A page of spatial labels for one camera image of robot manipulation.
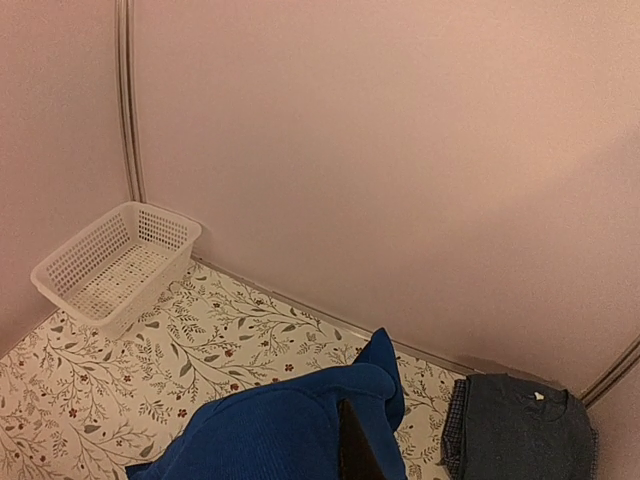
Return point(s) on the white plastic laundry basket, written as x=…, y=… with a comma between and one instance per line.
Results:
x=112, y=271

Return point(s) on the floral patterned table mat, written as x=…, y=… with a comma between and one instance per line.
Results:
x=78, y=405

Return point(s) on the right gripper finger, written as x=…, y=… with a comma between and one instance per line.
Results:
x=357, y=458

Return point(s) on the folded blue checkered shirt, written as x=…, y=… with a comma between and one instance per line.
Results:
x=453, y=433

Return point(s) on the aluminium frame post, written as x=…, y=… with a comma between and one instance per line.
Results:
x=623, y=365
x=125, y=76

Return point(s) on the dark teal t-shirt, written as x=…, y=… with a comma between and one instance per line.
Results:
x=520, y=429

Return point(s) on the bright blue garment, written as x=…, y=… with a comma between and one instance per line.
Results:
x=290, y=429

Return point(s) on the left aluminium frame post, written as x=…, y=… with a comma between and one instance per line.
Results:
x=125, y=76

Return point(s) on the right aluminium frame post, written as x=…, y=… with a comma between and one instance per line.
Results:
x=623, y=365

